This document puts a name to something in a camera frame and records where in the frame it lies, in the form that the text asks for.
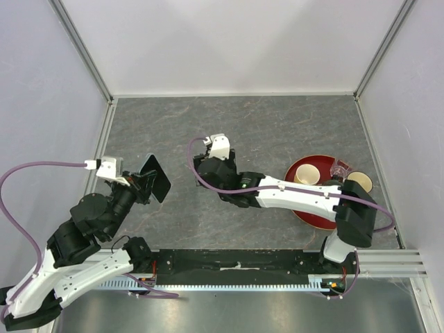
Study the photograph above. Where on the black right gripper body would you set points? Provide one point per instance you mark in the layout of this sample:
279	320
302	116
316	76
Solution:
230	163

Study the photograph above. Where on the round red tray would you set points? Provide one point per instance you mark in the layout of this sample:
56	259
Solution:
323	163

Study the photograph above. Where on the aluminium frame rail front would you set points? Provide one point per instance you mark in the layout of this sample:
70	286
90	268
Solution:
391	263

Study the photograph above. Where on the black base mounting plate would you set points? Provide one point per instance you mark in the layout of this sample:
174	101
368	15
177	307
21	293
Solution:
189	267

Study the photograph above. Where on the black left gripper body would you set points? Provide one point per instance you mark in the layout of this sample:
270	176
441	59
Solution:
141	193

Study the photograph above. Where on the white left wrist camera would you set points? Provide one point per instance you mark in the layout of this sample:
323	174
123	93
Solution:
108	168

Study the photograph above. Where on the clear plastic wrapper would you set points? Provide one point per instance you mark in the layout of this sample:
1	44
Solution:
339	170

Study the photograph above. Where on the yellow mug with handle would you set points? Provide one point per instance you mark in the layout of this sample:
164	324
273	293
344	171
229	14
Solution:
307	174

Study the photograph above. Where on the cream mug right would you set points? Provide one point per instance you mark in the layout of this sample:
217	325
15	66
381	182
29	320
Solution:
362	179

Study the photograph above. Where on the black smartphone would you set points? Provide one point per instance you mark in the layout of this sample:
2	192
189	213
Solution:
162	184

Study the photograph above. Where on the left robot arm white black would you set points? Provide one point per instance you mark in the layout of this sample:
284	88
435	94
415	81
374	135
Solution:
59	279

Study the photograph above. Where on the light blue cable duct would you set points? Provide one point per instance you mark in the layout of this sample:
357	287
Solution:
124	283

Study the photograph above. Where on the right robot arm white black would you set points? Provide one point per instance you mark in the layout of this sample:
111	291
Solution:
347	205

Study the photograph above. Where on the dark green cup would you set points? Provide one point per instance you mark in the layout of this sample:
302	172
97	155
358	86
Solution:
334	182

